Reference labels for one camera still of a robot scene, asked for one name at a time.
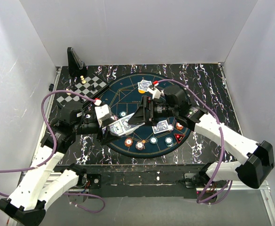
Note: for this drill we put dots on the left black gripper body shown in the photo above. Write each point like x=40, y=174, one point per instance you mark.
x=91, y=127

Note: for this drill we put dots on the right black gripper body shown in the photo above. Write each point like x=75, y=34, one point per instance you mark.
x=162, y=110

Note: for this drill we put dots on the blue backed playing cards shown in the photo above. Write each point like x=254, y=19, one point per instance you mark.
x=128, y=127

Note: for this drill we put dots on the green chip stack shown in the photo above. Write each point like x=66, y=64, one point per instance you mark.
x=153, y=140
x=122, y=114
x=169, y=141

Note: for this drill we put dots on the red chip stack bottom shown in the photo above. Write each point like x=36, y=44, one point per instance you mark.
x=128, y=142

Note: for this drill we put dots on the dealt cards seat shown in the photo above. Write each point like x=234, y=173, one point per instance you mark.
x=143, y=85
x=162, y=126

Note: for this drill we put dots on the blue chip stack top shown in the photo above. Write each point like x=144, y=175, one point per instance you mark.
x=170, y=127

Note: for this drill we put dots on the green chip stack bottom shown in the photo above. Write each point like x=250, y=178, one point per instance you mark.
x=153, y=140

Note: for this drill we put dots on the dealt cards top seat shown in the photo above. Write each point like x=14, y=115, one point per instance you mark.
x=143, y=85

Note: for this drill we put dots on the playing card deck box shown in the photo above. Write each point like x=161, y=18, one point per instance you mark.
x=117, y=128

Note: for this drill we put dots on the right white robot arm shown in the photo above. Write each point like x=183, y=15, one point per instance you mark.
x=254, y=161

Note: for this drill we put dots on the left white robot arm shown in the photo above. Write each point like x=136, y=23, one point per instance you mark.
x=31, y=199

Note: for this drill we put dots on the round blue poker mat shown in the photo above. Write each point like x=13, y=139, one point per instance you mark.
x=123, y=95

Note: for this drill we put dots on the red triangle big blind button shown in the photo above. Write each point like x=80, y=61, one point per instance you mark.
x=179, y=137

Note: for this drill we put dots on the black white chessboard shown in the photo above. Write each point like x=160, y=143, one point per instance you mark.
x=76, y=86

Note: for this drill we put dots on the black card holder stand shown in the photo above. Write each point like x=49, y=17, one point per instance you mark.
x=77, y=67

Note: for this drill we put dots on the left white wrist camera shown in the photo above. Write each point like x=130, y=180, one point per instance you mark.
x=104, y=115

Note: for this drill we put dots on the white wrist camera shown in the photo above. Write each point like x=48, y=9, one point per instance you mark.
x=156, y=94
x=104, y=115

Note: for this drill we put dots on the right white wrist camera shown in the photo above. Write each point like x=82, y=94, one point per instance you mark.
x=156, y=94

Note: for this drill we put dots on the black wall knob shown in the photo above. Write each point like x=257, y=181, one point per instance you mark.
x=51, y=87

